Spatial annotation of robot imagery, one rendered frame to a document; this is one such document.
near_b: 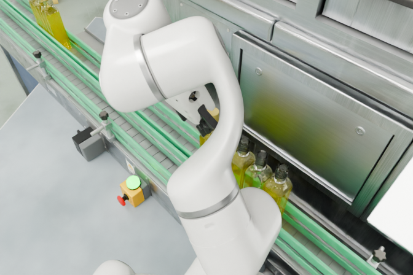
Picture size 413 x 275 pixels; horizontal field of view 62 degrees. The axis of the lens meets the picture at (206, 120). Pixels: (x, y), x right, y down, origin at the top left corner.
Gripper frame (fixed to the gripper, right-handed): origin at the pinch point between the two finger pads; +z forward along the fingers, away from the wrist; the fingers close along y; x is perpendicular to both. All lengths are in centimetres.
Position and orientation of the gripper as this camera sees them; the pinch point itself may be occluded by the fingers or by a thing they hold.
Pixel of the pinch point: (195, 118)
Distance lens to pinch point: 64.4
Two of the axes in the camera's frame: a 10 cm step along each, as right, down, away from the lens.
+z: 2.5, 4.6, 8.5
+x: -6.8, 7.1, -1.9
